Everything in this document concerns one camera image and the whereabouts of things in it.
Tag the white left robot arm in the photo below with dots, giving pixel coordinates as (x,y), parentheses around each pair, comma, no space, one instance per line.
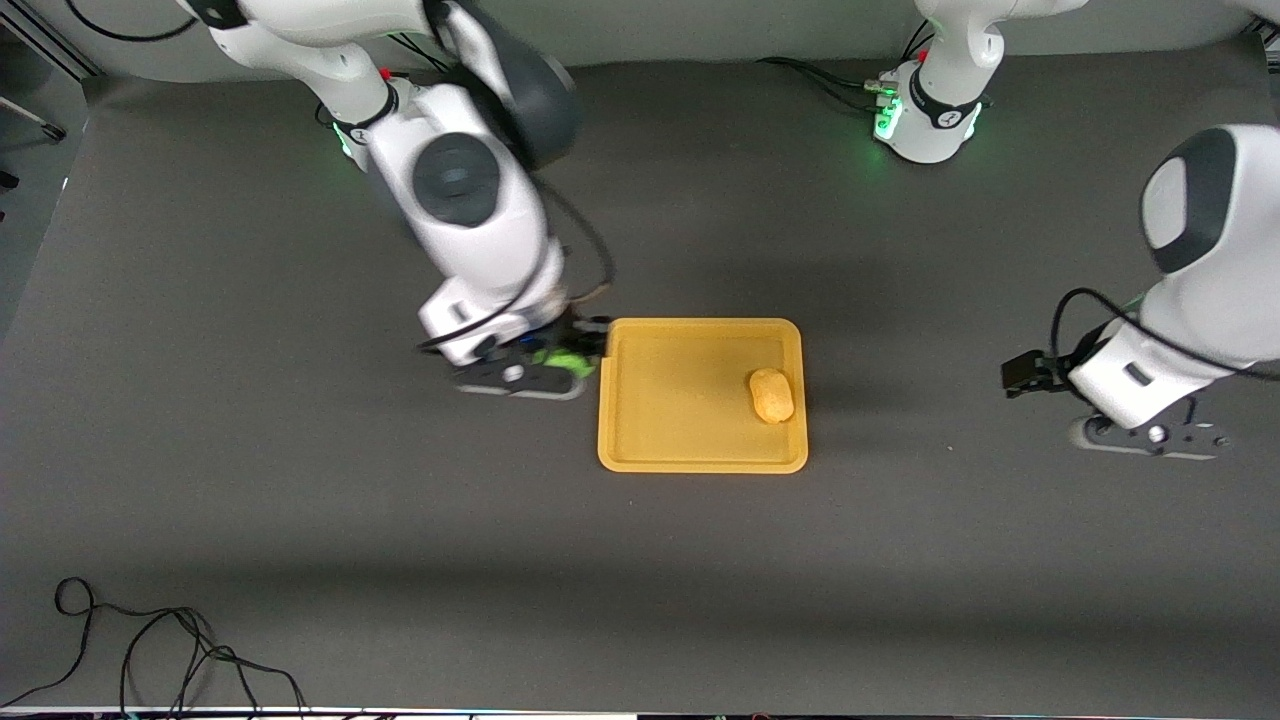
(1215,250)

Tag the brown potato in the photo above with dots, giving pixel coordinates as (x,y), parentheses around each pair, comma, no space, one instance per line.
(771,396)

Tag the grey metal frame rail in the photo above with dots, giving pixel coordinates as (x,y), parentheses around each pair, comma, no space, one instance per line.
(50,45)

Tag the yellow plastic tray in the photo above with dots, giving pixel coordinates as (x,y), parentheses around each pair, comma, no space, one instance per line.
(690,400)

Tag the green apple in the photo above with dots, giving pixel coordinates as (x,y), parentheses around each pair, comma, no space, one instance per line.
(560,358)

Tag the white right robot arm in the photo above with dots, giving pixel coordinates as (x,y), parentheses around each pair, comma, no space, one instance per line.
(470,230)

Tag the grey stand leg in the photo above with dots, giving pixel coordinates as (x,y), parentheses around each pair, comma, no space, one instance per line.
(40,124)

